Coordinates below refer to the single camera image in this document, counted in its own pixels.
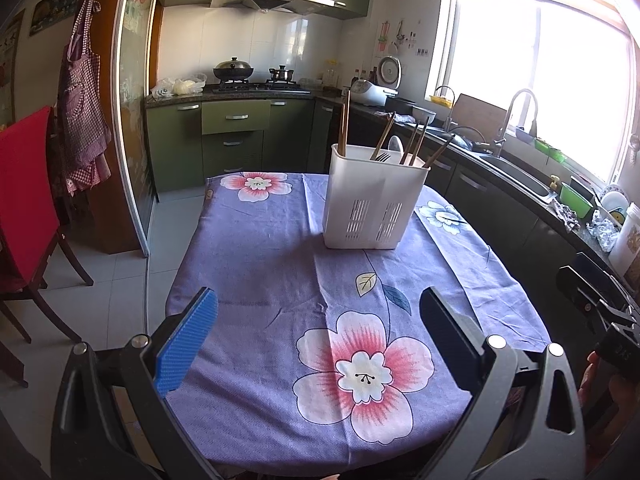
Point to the checked apron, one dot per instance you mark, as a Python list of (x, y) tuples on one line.
[(82, 110)]

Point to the dark stone kitchen countertop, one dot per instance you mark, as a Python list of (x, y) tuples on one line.
[(320, 95)]

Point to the kitchen window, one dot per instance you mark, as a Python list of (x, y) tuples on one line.
[(540, 70)]

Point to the green plastic basin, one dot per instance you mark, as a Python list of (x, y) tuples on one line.
[(576, 200)]

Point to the white plastic utensil holder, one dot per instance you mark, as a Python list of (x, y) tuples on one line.
[(370, 200)]

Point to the hanging wall utensils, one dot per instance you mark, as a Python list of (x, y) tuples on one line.
[(390, 37)]

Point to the green cabinet drawer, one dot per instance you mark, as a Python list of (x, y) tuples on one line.
[(235, 117)]

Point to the framed wall picture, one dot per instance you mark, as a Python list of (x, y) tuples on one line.
[(10, 70)]

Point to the glass sliding door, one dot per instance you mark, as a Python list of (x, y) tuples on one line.
[(132, 110)]

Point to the light brown wooden chopstick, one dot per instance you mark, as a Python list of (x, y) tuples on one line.
[(410, 142), (420, 140), (388, 127), (381, 136)]

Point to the purple sink holder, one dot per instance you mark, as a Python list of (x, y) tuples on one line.
[(524, 135)]

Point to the red covered wooden chair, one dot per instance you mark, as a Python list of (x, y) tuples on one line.
[(27, 195)]

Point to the black inner cooker pot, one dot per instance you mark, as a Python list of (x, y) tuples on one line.
[(400, 106)]

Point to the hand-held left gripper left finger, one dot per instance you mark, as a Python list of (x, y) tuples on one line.
[(185, 340)]

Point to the white bowl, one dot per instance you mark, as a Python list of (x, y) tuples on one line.
[(426, 114)]

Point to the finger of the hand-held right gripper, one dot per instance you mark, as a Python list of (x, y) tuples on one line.
[(607, 275), (582, 292)]

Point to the crumpled foil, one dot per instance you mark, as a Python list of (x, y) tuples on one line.
[(602, 232)]

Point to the green sill tray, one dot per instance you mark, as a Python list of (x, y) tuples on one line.
[(550, 150)]

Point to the tall steel kitchen faucet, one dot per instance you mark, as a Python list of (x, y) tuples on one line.
[(510, 105)]

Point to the green base cabinets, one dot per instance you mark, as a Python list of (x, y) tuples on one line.
[(175, 145)]

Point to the gas stove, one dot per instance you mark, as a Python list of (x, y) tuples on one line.
[(260, 88)]

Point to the black plastic fork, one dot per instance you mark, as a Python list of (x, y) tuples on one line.
[(382, 156)]

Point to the small steel faucet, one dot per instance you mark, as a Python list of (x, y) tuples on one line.
[(452, 110)]

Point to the yellow sill tray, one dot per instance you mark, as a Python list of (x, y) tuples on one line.
[(441, 100)]

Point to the person's right hand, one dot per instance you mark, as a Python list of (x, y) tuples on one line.
[(592, 385)]

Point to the dark pan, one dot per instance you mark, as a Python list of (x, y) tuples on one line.
[(470, 144)]

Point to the white plastic container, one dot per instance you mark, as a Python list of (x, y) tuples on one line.
[(627, 245)]

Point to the black wok with lid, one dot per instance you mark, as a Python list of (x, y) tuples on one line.
[(232, 71)]

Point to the dark crumpled cloth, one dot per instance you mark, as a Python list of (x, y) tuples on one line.
[(566, 215)]

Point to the plastic bag with food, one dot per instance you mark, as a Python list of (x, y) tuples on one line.
[(182, 86)]

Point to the steel double sink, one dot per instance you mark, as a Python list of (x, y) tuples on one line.
[(520, 175)]

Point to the cluster of sauce bottles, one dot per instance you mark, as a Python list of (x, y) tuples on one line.
[(364, 76)]

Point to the white rice cooker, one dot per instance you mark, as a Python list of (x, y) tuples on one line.
[(367, 94)]

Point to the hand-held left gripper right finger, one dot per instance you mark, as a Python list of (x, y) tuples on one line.
[(450, 330)]

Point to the small yellow tap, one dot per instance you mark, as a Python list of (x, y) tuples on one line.
[(554, 182)]

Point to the white plate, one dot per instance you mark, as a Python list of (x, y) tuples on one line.
[(614, 202)]

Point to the purple floral tablecloth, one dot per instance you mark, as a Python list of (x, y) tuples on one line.
[(270, 270)]

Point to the wooden cutting board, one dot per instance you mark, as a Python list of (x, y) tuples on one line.
[(480, 115)]

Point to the white plastic spoon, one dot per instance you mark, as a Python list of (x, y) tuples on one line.
[(395, 144)]

